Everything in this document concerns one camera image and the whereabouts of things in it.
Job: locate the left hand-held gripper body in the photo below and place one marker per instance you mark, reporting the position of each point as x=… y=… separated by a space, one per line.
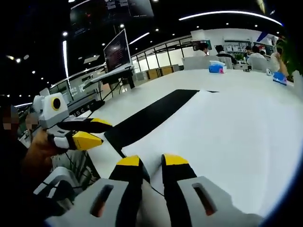
x=49 y=113

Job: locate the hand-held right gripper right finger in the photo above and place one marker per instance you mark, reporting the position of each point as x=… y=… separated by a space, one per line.
x=184 y=203

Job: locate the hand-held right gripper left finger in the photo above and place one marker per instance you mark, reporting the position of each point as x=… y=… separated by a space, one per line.
x=94 y=205

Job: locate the white bound document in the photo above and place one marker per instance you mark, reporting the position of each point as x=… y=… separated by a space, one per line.
x=213 y=142

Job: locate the person's left hand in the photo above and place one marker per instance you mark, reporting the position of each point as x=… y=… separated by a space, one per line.
x=41 y=144

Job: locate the black bar with white print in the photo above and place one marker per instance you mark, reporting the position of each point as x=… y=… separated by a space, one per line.
x=87 y=109

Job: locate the person's grey trousers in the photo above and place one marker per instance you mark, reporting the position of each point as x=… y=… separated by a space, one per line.
x=78 y=163

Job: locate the white flat panel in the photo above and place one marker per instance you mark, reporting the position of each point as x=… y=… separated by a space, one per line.
x=44 y=91

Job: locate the white waist device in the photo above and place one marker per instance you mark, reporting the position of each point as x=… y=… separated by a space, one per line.
x=59 y=175

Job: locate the black monitor stand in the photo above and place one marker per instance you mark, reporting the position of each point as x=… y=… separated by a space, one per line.
x=111 y=75

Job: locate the black desk mat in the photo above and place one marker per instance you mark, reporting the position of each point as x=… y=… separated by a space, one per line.
x=146 y=118

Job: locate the ceiling air vent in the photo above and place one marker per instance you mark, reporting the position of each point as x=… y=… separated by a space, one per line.
x=91 y=59

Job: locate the computer monitor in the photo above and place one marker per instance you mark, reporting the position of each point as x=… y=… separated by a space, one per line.
x=117 y=50

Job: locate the person's black shirt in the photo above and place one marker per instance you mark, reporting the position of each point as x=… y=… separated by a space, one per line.
x=14 y=189

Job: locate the large hanging dark screen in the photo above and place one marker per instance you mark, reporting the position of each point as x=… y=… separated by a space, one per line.
x=106 y=16

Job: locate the white desk partition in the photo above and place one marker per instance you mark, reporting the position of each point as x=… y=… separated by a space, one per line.
x=196 y=63

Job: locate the blue tissue box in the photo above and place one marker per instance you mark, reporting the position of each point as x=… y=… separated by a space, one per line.
x=279 y=79
x=217 y=68

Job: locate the small white round device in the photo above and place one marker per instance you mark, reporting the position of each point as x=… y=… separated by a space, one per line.
x=269 y=72

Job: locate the green plant in white pot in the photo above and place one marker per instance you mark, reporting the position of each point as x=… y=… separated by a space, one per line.
x=294 y=54

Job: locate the long curved ceiling light strip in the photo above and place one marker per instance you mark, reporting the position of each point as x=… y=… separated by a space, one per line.
x=232 y=13

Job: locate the wall television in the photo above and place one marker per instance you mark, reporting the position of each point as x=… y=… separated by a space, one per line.
x=197 y=44

